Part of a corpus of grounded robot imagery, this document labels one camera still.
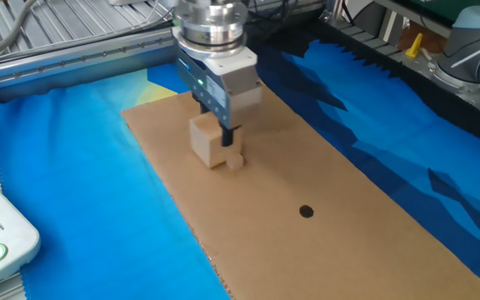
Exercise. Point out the grey Schunk gripper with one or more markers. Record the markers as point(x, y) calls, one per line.
point(240, 98)

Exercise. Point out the large wooden block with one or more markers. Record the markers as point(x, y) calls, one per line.
point(206, 141)

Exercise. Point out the tiny wooden cube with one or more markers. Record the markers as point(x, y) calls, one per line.
point(236, 161)

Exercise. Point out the blue mountain print cloth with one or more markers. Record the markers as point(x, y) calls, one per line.
point(77, 166)

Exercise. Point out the brown cardboard sheet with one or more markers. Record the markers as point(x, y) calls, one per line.
point(306, 258)

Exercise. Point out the yellow plastic clip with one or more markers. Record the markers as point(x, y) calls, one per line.
point(414, 46)

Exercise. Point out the white teach pendant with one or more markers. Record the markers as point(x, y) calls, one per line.
point(11, 233)

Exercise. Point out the silver metal mounting plate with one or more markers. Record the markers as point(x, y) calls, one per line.
point(465, 93)

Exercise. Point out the aluminium table edge rail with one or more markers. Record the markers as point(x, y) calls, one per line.
point(77, 62)

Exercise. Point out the aluminium frame post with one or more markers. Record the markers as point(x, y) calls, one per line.
point(391, 29)

